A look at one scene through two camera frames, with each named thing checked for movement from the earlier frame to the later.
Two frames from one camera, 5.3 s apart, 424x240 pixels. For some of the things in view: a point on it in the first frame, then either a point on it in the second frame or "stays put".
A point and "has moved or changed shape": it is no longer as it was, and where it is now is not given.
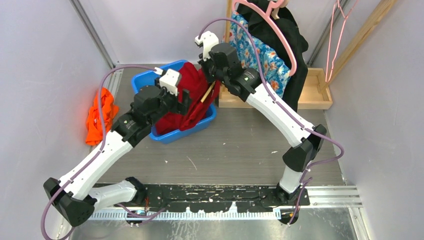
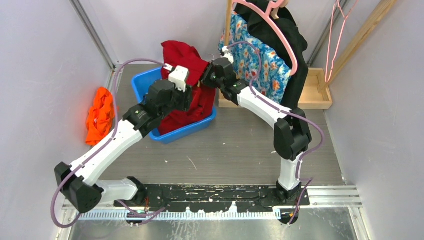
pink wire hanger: x=345 y=18 stays put
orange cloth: x=94 y=132 stays put
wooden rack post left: x=227 y=32 stays put
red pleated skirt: x=194 y=80 has moved or changed shape
